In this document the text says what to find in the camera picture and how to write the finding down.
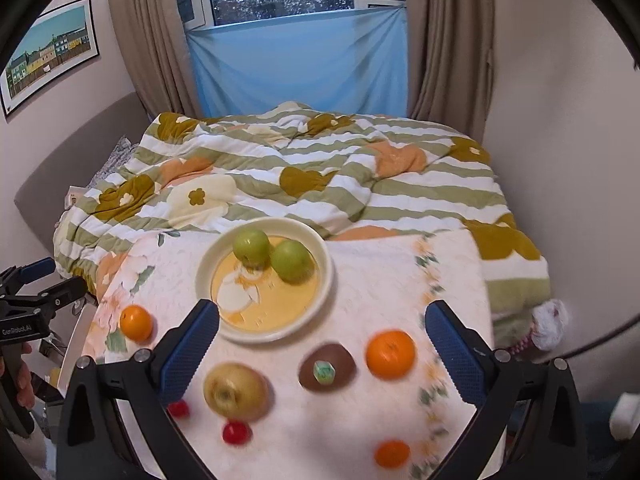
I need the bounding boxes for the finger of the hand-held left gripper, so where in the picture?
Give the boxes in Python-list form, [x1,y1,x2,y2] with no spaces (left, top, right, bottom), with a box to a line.
[0,257,56,293]
[27,276,88,322]

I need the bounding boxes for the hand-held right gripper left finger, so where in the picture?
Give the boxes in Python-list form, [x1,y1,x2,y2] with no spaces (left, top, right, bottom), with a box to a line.
[56,299,221,480]

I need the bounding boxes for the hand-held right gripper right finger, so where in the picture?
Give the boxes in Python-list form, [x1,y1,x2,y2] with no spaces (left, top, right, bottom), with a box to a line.
[424,300,588,480]

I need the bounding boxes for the yellow apple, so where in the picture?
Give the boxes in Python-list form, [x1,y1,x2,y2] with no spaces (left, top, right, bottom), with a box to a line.
[202,362,271,422]

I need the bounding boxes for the large orange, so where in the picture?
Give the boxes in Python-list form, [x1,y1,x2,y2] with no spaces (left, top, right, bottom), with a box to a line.
[365,329,417,380]

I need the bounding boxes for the small mandarin orange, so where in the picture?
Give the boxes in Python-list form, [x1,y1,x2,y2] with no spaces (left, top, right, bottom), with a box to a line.
[119,305,154,342]
[375,439,412,468]

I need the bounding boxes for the cream bowl with yellow inside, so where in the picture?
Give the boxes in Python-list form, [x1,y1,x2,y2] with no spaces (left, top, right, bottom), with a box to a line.
[195,217,334,345]

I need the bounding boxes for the brown kiwi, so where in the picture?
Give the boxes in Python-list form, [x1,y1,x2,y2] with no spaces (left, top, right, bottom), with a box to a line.
[298,344,357,392]

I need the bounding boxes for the person's left hand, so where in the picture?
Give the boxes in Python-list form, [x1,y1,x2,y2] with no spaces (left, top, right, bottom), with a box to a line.
[0,342,37,411]

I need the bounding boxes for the white plastic bag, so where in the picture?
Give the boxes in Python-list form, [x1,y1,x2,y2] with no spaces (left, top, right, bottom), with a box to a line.
[531,299,570,351]

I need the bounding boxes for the floral white tablecloth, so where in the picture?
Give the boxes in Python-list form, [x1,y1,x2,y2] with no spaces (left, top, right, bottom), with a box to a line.
[80,230,496,480]

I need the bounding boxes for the green apple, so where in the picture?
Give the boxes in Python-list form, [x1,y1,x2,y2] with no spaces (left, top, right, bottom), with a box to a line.
[271,240,315,283]
[233,229,272,267]

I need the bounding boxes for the grey padded headboard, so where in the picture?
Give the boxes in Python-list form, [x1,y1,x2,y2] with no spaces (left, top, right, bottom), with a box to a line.
[14,91,153,271]

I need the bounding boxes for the grey patterned pillow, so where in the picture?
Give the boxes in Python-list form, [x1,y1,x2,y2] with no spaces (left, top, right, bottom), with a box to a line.
[87,135,141,191]

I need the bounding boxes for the white object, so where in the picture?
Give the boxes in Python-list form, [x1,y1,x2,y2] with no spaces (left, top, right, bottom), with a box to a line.
[610,392,640,438]

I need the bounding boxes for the green striped floral blanket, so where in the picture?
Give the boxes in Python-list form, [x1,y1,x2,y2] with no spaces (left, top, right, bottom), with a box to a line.
[52,101,551,321]

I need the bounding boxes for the framed picture of houses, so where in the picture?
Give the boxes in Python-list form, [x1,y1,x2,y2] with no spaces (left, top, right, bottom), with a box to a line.
[0,0,101,120]

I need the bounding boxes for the beige curtain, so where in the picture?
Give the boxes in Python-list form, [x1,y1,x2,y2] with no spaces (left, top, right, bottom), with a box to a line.
[105,0,201,121]
[406,0,496,141]

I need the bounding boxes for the blue window cloth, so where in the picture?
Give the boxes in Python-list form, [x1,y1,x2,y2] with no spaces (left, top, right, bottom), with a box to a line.
[186,5,410,118]

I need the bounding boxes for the black cable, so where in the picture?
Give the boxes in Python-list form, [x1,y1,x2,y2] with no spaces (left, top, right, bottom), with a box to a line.
[565,310,640,361]

